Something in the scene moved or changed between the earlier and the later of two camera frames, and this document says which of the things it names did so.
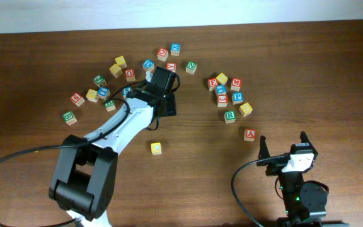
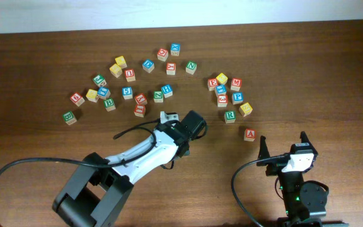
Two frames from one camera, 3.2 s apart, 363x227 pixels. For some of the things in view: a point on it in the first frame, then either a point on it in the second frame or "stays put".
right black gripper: [276, 167] stays put
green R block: [230, 116] stays put
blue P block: [237, 98] stays put
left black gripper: [170, 107] → [184, 148]
